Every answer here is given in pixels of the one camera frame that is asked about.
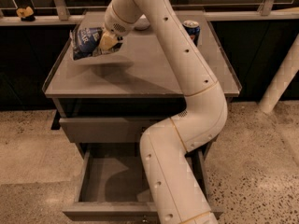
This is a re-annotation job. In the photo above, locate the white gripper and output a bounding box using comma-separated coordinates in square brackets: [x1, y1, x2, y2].
[99, 3, 135, 50]

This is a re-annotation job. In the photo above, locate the blue chip bag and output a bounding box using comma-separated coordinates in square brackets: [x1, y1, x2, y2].
[69, 27, 122, 61]

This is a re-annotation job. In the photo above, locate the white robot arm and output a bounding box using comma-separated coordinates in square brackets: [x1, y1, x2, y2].
[100, 0, 227, 224]

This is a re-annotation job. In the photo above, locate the grey wooden drawer cabinet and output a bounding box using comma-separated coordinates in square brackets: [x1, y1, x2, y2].
[42, 10, 242, 161]

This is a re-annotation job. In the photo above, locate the grey top drawer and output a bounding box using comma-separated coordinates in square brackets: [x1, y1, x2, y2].
[58, 116, 225, 144]

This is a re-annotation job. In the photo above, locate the grey open middle drawer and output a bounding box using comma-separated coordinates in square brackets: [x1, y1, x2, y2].
[62, 148, 224, 222]

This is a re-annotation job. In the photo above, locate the white ceramic bowl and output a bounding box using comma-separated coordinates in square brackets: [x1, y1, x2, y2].
[134, 15, 150, 31]

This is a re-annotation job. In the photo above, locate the metal window railing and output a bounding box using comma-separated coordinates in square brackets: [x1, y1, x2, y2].
[0, 0, 299, 26]

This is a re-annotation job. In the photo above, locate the yellow and black object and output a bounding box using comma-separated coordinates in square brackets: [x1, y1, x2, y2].
[16, 7, 36, 21]

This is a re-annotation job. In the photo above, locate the blue pepsi can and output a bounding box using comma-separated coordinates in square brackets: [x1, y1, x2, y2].
[183, 20, 200, 45]

